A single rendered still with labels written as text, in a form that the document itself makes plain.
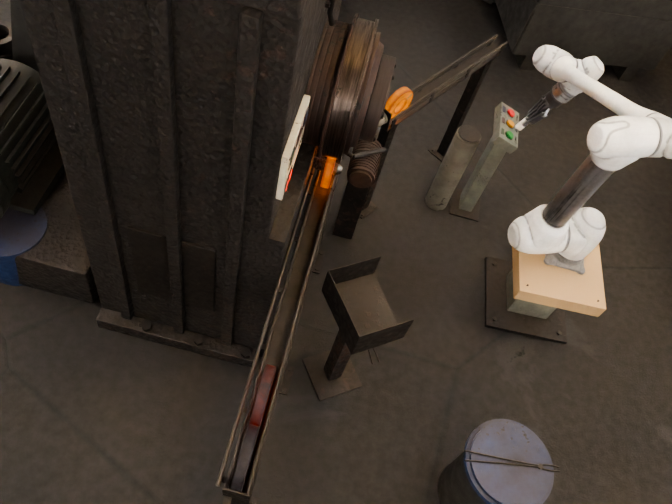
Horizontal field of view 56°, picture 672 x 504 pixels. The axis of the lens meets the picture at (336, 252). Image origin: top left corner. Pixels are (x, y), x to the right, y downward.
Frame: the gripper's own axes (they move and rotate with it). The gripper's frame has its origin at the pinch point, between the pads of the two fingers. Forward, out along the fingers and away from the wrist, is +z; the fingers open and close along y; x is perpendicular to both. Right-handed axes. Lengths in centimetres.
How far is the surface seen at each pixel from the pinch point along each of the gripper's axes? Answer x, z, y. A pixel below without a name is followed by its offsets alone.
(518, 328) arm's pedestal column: 50, 52, 61
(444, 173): -6.8, 46.5, 1.5
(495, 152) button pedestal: 4.2, 22.6, -2.4
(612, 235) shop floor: 99, 36, -15
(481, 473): 10, 23, 148
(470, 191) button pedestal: 13, 51, -2
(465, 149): -10.2, 26.5, 2.6
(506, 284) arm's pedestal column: 43, 54, 39
